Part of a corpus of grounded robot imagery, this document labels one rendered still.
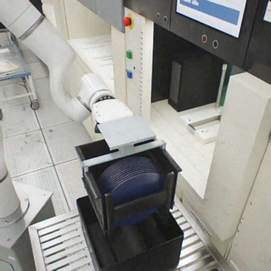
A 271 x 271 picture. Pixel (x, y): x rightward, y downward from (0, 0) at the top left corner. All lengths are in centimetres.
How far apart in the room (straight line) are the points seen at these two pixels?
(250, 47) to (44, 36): 52
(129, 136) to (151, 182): 15
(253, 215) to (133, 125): 44
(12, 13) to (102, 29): 206
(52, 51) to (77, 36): 195
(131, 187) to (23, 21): 50
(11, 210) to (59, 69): 64
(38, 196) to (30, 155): 147
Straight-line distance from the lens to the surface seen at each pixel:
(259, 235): 93
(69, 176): 244
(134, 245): 109
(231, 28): 79
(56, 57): 83
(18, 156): 277
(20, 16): 81
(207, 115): 150
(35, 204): 128
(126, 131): 70
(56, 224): 119
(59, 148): 273
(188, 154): 128
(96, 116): 77
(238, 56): 77
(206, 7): 86
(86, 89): 89
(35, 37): 81
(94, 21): 278
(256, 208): 89
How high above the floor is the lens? 170
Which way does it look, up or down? 37 degrees down
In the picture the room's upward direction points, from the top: straight up
